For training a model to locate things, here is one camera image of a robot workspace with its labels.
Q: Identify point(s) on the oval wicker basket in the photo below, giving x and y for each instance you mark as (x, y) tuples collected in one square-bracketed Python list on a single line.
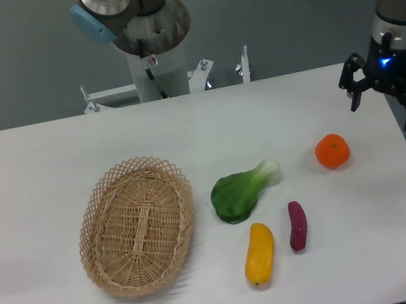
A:
[(137, 227)]

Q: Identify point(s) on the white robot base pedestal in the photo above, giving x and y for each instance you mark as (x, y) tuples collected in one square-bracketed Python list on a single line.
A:
[(149, 33)]

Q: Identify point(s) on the yellow mango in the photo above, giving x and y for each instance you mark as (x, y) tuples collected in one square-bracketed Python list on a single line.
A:
[(260, 255)]

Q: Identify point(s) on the green bok choy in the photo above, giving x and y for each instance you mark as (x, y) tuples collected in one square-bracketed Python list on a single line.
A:
[(234, 197)]

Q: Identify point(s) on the purple sweet potato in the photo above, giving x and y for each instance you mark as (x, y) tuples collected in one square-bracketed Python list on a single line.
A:
[(299, 224)]

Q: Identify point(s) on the orange tangerine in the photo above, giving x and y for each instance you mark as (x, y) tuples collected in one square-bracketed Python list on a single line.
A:
[(332, 151)]

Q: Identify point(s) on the white metal mounting frame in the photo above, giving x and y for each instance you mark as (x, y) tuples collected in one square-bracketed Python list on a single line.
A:
[(149, 88)]

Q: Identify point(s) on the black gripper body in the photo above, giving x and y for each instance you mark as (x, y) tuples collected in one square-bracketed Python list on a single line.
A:
[(385, 69)]

